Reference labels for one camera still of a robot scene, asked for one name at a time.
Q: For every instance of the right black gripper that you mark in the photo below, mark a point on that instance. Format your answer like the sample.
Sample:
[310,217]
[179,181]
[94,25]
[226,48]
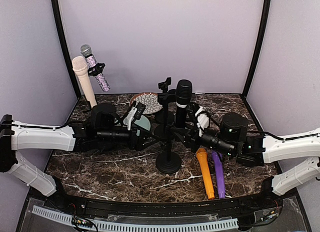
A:
[187,142]

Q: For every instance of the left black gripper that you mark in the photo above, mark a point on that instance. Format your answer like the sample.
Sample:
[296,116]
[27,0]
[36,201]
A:
[133,144]

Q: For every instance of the black stand of purple microphone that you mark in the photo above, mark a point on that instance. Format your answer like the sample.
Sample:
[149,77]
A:
[161,129]

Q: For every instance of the orange microphone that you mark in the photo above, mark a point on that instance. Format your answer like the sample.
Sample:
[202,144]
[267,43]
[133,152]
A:
[202,157]

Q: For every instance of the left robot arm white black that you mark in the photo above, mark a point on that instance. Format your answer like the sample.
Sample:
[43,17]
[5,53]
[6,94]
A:
[16,135]

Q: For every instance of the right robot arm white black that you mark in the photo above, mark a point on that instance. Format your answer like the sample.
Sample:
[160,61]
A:
[276,148]

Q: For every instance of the empty black microphone stand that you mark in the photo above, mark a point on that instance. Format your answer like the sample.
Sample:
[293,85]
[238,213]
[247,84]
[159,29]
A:
[163,86]

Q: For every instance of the tripod stand of glitter microphone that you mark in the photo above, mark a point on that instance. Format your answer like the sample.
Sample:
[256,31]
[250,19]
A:
[97,72]

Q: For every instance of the cream pink microphone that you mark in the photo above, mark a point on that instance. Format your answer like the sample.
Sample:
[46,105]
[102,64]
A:
[80,68]

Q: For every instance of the glitter silver purple microphone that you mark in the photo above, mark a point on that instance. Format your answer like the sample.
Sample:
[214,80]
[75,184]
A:
[86,51]

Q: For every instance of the light green plate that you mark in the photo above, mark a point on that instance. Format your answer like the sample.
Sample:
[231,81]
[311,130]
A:
[142,122]

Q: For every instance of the floral patterned bowl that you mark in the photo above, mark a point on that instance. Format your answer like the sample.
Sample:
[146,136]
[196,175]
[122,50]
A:
[150,100]

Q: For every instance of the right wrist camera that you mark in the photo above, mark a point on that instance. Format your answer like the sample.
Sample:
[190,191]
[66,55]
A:
[199,117]

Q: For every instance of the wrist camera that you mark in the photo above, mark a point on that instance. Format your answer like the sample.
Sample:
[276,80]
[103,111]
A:
[135,112]
[199,117]

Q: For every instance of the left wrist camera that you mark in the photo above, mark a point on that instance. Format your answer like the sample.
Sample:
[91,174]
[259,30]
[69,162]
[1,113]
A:
[135,112]

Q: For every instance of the white slotted cable duct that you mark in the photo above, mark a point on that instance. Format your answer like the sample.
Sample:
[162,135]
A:
[100,225]

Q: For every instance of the black front rail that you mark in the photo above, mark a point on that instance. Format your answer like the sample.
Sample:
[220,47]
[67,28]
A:
[239,206]

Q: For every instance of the right black frame post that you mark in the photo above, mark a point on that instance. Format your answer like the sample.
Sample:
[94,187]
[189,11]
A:
[257,48]

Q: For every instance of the black frame post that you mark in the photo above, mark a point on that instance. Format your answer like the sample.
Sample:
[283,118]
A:
[64,47]
[257,48]

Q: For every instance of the left black frame post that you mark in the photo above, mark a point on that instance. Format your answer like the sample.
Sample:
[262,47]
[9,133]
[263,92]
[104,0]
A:
[64,47]

